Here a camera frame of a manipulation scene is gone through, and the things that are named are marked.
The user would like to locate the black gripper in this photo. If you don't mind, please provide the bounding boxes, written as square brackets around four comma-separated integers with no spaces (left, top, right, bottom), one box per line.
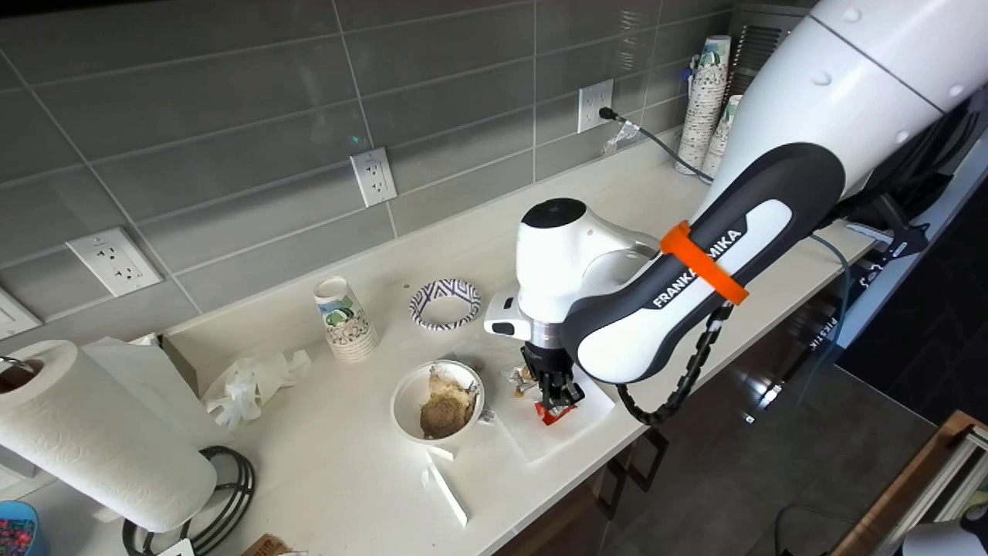
[519,342,584,417]

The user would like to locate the red ketchup sachet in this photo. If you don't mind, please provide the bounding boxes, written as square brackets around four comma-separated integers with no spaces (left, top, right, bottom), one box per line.
[532,401,578,431]

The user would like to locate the silver peanut butter sachet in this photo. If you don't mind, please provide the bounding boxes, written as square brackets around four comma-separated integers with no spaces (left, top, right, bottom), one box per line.
[506,365,540,401]

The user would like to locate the white rectangular tray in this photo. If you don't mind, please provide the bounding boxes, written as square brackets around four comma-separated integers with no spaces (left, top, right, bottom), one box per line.
[480,362,621,467]

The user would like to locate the brown stained paper filter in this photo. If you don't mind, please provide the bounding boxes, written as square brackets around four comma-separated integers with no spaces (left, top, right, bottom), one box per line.
[415,362,484,441]

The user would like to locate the white plastic strip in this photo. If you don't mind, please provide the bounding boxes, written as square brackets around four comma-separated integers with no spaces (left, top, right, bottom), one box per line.
[419,449,476,530]

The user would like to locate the blue patterned small bowl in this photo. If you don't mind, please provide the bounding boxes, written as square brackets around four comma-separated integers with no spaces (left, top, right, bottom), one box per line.
[408,276,488,335]

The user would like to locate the small printed paper cup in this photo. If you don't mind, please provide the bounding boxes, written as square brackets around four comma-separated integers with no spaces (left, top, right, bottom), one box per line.
[310,276,376,367]

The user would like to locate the crumpled clear plastic bag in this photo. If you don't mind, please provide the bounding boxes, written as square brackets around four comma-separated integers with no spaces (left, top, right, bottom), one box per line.
[201,347,315,436]

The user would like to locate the short paper cup stack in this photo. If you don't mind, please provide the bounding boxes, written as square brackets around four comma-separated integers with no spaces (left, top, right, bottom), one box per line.
[703,93,748,180]

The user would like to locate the robot mounting table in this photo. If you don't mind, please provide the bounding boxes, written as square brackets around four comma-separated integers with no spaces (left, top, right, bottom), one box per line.
[830,132,988,356]

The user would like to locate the tall paper cup stack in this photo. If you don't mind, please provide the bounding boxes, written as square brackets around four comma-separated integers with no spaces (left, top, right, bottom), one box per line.
[675,35,738,170]

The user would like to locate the paper towel roll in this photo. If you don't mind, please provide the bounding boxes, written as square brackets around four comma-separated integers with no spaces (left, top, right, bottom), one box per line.
[0,335,226,538]

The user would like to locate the blue patterned dish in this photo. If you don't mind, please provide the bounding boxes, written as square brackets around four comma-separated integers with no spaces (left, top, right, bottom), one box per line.
[0,500,46,556]

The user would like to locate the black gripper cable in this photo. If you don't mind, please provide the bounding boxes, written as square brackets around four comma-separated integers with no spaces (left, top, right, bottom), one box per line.
[613,304,738,434]

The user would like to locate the orange arm strap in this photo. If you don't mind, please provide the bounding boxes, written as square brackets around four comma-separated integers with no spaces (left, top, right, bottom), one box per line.
[656,220,753,309]

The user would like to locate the grey power cable with plug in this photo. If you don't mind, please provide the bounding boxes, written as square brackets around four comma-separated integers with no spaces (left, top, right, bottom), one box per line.
[594,107,715,189]

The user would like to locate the clear plastic cable tag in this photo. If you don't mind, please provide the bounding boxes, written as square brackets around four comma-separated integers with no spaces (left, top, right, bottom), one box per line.
[606,119,645,153]

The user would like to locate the white wall outlet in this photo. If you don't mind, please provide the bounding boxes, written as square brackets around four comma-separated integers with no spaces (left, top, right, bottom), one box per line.
[573,77,617,135]
[344,146,401,211]
[63,227,166,300]

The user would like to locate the black wire towel holder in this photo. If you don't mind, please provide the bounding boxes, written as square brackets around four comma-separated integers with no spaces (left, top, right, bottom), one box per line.
[119,441,258,556]

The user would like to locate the wooden furniture frame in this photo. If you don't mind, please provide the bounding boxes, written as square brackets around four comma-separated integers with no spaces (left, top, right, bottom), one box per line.
[827,408,988,556]

